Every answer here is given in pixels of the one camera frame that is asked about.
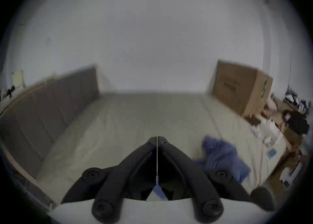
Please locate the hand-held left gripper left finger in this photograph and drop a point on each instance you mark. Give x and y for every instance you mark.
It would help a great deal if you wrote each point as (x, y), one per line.
(127, 166)

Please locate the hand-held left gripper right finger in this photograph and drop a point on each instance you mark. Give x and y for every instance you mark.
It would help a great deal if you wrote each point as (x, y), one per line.
(185, 166)

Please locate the blue shirt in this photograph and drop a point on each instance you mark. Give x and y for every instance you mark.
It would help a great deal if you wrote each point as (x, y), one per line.
(223, 157)

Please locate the bed with beige sheet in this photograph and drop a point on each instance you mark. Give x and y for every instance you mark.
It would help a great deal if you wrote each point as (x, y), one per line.
(117, 125)

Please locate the small blue and white card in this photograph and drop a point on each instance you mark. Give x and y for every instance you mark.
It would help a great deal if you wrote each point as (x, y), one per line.
(271, 153)

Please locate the white crumpled bag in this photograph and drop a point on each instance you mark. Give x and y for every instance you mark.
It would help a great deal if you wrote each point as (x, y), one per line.
(267, 130)

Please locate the brown cardboard carton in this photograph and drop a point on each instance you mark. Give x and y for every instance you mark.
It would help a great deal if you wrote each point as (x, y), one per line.
(242, 88)

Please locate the grey padded headboard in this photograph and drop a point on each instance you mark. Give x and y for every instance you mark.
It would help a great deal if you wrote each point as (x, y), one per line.
(46, 110)

